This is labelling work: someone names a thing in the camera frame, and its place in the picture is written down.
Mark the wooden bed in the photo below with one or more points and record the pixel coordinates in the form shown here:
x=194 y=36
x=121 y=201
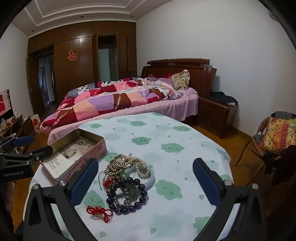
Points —
x=201 y=78

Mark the pink metal tin box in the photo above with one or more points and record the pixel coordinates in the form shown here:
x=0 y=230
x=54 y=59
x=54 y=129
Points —
x=100 y=150

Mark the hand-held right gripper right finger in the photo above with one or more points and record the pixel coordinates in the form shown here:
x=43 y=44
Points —
x=207 y=180

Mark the brown wooden wardrobe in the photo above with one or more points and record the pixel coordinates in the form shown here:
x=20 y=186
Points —
x=76 y=76

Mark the flat screen television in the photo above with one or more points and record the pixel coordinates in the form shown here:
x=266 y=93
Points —
x=5 y=102

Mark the patchwork quilt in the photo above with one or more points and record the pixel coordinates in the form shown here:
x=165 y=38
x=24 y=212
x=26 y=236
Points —
x=99 y=102

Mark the red knot charm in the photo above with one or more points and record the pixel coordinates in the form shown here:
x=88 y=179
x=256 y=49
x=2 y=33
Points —
x=101 y=212

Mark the wicker chair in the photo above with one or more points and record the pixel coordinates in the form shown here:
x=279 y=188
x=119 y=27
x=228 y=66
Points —
x=252 y=143

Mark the dark garment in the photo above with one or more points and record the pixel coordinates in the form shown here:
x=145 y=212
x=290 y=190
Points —
x=282 y=166

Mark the floral pillow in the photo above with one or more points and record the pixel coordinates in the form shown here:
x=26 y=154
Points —
x=181 y=78

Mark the green jade bangle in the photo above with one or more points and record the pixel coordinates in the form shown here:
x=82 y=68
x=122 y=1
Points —
x=133 y=191

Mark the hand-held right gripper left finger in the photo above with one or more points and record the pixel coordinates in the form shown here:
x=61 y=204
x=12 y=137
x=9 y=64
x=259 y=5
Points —
x=84 y=180

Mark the white cup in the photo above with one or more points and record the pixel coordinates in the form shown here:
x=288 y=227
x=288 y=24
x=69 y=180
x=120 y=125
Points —
x=15 y=115

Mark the small red bead charm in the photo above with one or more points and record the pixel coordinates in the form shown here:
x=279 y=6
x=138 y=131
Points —
x=107 y=183

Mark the wooden nightstand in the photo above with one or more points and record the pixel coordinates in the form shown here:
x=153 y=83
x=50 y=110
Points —
x=212 y=118

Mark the wooden television cabinet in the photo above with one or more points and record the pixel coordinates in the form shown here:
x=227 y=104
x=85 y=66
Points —
x=20 y=127

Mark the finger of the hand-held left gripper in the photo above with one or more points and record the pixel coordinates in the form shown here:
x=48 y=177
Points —
x=42 y=151
x=24 y=140

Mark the red paper decoration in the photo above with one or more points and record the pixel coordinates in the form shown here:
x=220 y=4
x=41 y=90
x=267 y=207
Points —
x=72 y=55

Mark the colourful patterned cushion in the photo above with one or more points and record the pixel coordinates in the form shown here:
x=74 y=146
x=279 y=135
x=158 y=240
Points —
x=279 y=134

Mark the printed paper liner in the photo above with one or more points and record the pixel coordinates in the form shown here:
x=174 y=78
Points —
x=69 y=155

